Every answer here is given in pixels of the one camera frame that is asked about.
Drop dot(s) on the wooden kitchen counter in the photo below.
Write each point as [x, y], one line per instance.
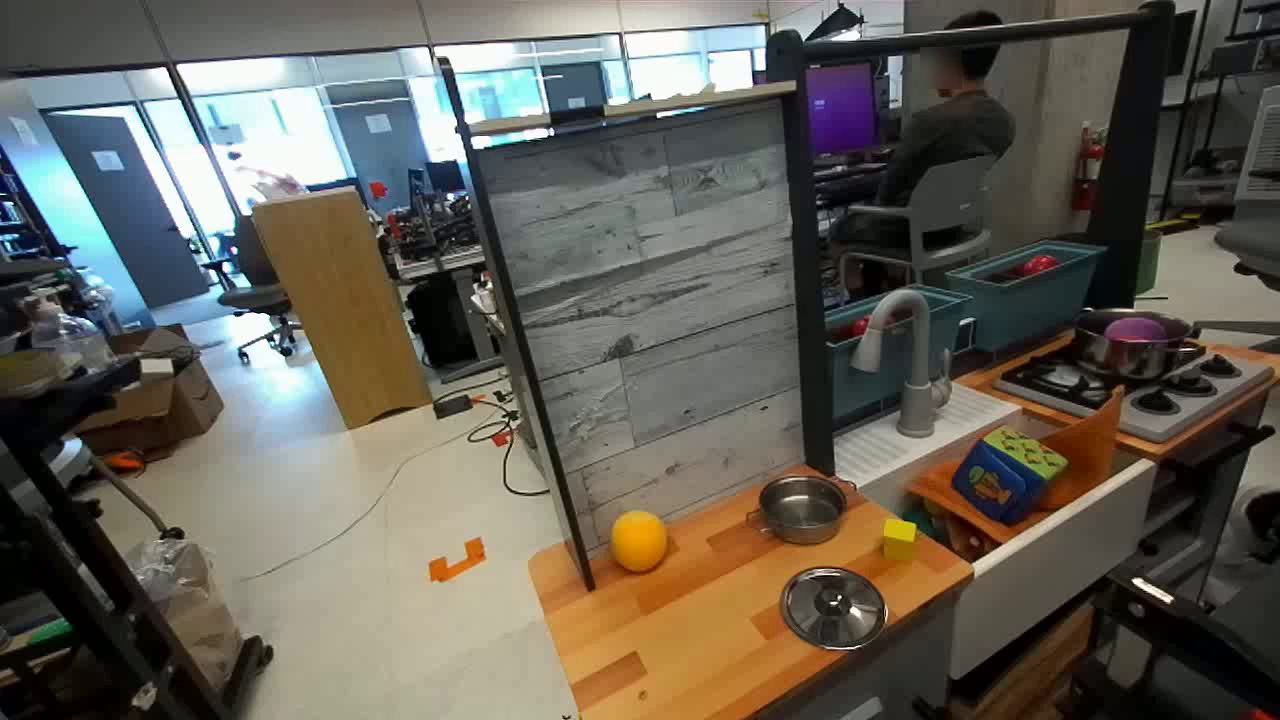
[706, 603]

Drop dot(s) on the yellow toy block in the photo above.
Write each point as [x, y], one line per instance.
[899, 538]

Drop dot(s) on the wooden stove counter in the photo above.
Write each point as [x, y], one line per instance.
[987, 380]

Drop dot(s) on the toy stove top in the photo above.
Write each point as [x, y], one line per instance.
[1201, 392]

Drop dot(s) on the grey wood backsplash panel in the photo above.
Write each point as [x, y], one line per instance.
[655, 304]

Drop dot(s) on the black slanted strut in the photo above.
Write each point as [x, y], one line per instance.
[527, 360]

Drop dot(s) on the orange ball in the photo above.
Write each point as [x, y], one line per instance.
[643, 541]

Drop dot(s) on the black power strip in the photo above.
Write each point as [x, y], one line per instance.
[455, 406]

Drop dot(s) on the steel bowl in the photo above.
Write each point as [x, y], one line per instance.
[802, 508]

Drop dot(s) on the teal plastic bin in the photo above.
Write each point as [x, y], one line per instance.
[867, 380]
[1027, 301]

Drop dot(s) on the grey faucet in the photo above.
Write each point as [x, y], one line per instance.
[920, 392]

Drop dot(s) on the dark screen behind glass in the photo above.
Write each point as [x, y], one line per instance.
[574, 90]

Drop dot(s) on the wooden board cabinet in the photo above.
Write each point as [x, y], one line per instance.
[342, 304]

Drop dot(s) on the purple lit monitor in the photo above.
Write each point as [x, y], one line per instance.
[840, 110]

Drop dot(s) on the grey plastic chair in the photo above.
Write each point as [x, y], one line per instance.
[949, 201]

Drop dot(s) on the seated person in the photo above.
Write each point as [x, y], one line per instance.
[949, 133]

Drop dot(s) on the black office chair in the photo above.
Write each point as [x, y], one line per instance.
[256, 287]

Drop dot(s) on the red fire extinguisher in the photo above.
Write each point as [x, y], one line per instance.
[1089, 173]

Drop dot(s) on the cardboard box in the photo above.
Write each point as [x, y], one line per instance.
[155, 402]

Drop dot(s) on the steel pot purple lid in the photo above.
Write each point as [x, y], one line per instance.
[1136, 347]

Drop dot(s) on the clear plastic bag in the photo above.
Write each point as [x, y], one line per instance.
[186, 605]

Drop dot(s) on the grey door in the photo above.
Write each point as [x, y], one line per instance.
[124, 213]

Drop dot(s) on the black metal stand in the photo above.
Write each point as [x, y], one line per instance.
[1173, 627]

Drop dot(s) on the black metal cart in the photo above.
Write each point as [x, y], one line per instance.
[42, 443]

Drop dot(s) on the grey office chair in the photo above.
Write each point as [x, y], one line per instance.
[1253, 184]

